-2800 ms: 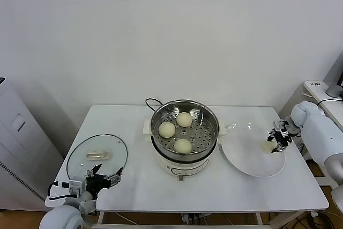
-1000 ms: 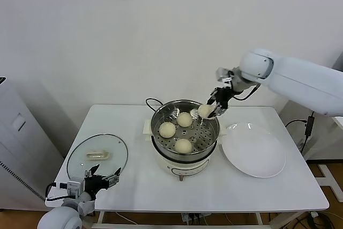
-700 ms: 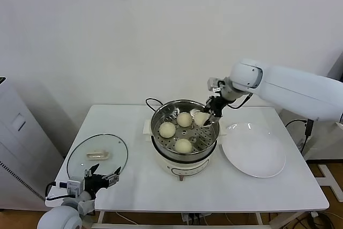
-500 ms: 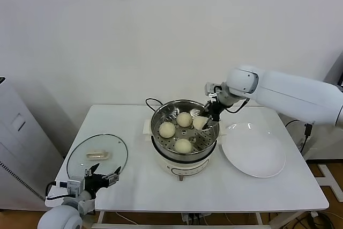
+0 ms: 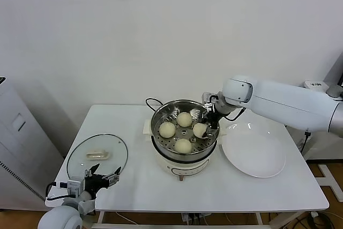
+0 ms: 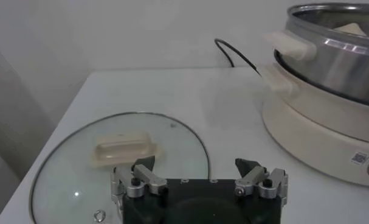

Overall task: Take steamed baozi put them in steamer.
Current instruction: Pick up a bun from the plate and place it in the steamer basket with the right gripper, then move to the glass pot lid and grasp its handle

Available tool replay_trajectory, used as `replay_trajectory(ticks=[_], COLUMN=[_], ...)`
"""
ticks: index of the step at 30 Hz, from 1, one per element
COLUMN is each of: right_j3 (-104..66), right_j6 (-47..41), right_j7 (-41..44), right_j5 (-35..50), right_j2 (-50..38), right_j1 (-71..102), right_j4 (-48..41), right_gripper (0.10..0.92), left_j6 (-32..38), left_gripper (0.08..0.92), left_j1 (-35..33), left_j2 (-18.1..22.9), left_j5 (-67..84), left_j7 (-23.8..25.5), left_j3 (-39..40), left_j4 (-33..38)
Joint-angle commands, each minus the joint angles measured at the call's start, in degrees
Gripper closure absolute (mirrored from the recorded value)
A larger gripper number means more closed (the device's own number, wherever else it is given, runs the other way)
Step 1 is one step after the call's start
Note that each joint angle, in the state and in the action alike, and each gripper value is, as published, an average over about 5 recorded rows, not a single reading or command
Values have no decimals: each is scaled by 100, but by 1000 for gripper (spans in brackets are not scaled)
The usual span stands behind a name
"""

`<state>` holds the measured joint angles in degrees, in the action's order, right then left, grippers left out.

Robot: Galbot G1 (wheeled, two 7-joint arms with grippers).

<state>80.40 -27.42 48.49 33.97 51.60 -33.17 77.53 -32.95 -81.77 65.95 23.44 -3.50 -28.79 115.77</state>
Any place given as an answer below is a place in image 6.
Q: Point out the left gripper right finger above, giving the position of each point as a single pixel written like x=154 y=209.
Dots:
x=252 y=179

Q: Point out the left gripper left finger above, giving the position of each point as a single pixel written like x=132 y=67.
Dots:
x=147 y=179

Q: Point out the round glass pot lid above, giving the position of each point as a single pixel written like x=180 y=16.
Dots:
x=123 y=147

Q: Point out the white steamed baozi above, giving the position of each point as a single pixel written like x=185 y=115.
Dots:
x=351 y=30

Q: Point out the stainless steel steamer basket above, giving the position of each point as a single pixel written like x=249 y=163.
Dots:
x=339 y=67

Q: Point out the cream electric cooker base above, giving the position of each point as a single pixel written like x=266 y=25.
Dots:
x=324 y=143

